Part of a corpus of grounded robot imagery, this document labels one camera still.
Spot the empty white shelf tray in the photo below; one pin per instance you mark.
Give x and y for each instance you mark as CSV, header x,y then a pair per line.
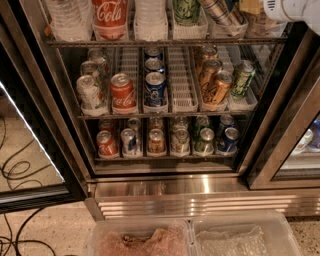
x,y
183,93

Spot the blue can bottom shelf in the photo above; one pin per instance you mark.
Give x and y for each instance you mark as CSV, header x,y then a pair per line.
x,y
228,139

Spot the green can bottom shelf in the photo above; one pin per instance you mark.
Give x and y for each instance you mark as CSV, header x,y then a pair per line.
x,y
204,142

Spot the orange can bottom shelf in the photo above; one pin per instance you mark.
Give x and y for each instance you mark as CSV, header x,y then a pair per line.
x,y
156,141

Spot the clear water bottle left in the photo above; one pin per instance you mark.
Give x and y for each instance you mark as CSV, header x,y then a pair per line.
x,y
71,20

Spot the red can bottom shelf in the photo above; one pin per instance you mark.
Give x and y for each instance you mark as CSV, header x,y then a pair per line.
x,y
106,144

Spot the open glass fridge door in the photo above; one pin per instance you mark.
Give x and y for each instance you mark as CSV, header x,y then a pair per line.
x,y
42,159

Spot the green patterned can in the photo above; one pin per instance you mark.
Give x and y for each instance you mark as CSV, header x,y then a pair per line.
x,y
243,74

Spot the gold can middle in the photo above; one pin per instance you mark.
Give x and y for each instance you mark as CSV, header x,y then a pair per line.
x,y
209,68

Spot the gold can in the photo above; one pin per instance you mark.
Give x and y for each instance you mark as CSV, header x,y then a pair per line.
x,y
209,68
218,87

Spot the gold can front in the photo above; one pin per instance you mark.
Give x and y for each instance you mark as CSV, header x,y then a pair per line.
x,y
218,87

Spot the blue can middle row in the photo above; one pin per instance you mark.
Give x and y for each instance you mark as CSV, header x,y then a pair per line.
x,y
154,65

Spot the blue Pepsi can front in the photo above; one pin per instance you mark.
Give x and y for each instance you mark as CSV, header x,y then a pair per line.
x,y
154,89

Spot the white green can bottom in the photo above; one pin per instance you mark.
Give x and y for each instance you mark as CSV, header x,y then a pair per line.
x,y
180,142

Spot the white green can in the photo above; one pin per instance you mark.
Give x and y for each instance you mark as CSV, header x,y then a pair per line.
x,y
90,93
180,142

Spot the red Coca-Cola can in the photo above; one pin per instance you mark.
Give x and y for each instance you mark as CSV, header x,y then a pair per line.
x,y
123,93

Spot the silver can middle left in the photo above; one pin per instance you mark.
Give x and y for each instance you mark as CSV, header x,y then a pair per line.
x,y
90,68

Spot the blue white can bottom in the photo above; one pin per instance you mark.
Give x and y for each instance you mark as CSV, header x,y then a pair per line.
x,y
128,137

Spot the white green can front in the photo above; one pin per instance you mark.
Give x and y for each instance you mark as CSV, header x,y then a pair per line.
x,y
90,93

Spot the clear bin with bubble wrap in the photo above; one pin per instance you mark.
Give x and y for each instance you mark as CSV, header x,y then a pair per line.
x,y
245,233

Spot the clear bin with brown wrap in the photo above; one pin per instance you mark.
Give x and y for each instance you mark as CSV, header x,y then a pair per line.
x,y
141,237

